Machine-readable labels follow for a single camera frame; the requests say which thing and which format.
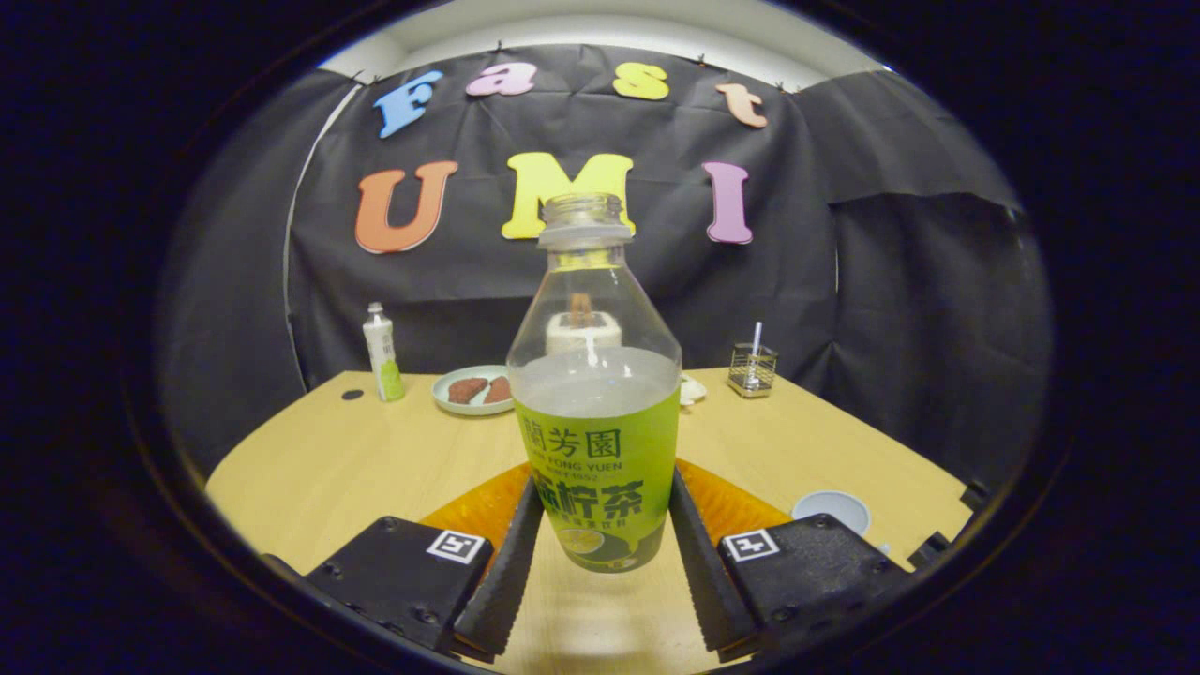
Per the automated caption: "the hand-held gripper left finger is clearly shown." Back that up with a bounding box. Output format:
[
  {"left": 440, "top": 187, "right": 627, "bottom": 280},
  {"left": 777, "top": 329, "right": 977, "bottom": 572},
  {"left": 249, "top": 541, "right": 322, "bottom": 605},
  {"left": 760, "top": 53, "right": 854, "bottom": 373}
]
[{"left": 305, "top": 461, "right": 545, "bottom": 665}]

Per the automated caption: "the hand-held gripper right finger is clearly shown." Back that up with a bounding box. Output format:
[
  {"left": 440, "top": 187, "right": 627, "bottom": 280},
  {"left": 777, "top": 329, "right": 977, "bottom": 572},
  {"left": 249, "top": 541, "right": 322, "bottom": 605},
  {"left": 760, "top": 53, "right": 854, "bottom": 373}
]
[{"left": 668, "top": 457, "right": 915, "bottom": 663}]

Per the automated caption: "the pale blue cup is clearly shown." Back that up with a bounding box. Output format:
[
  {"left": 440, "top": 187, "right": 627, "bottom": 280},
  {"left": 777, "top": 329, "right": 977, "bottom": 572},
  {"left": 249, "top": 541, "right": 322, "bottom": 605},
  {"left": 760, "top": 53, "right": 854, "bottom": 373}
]
[{"left": 792, "top": 490, "right": 892, "bottom": 554}]

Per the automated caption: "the green label juice bottle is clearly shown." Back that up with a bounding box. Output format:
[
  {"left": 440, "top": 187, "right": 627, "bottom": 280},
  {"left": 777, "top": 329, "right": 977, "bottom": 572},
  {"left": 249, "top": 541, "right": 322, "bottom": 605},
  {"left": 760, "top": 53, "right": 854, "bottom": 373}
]
[{"left": 506, "top": 192, "right": 683, "bottom": 575}]

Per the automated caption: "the small white green bottle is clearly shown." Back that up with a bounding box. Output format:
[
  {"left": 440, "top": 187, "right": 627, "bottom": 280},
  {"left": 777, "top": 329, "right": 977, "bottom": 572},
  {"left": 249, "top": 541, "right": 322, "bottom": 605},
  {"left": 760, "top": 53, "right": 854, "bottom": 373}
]
[{"left": 363, "top": 302, "right": 407, "bottom": 403}]

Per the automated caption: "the wooden table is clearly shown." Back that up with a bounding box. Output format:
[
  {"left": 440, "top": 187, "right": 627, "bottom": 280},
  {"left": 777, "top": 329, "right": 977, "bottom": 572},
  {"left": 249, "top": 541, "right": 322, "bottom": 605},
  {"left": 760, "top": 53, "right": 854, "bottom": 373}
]
[{"left": 204, "top": 367, "right": 976, "bottom": 675}]

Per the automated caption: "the pale green plate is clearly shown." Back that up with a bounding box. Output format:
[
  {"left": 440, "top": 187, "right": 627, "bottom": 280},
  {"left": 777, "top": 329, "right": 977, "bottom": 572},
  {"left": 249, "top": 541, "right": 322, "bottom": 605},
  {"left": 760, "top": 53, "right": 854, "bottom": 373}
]
[{"left": 431, "top": 365, "right": 516, "bottom": 417}]

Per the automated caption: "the black backdrop cloth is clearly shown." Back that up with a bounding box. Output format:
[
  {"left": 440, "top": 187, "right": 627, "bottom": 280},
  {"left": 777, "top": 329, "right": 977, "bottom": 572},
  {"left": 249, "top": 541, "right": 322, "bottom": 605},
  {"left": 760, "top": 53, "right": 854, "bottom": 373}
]
[{"left": 155, "top": 45, "right": 1053, "bottom": 488}]

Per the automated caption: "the cream toaster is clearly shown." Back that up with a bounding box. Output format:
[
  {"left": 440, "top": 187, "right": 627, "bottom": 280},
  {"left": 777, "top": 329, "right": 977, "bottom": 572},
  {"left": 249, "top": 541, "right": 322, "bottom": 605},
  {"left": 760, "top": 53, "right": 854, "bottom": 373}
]
[{"left": 546, "top": 292, "right": 623, "bottom": 355}]

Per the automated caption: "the wire mesh holder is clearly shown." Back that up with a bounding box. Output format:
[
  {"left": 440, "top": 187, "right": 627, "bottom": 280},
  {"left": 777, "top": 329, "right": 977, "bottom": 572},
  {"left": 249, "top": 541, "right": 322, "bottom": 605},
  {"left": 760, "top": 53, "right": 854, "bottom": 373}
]
[{"left": 727, "top": 343, "right": 779, "bottom": 399}]

